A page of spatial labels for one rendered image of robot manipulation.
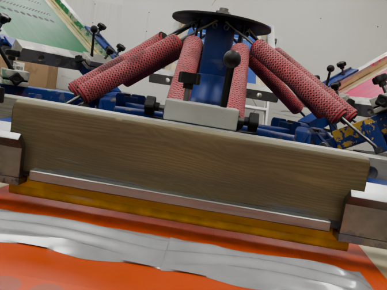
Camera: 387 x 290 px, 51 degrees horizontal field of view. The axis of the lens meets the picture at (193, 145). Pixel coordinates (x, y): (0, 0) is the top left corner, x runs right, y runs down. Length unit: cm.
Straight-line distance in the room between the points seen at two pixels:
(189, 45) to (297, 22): 367
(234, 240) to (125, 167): 13
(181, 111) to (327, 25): 412
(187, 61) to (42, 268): 74
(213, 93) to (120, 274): 92
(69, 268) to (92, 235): 5
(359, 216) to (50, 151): 31
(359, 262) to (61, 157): 32
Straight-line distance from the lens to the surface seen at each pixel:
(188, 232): 42
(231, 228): 43
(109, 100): 106
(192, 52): 102
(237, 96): 90
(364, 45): 483
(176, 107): 68
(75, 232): 37
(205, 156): 40
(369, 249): 51
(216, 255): 36
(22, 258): 34
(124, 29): 470
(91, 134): 42
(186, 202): 40
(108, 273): 32
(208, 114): 68
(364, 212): 42
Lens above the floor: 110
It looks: 8 degrees down
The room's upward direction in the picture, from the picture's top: 9 degrees clockwise
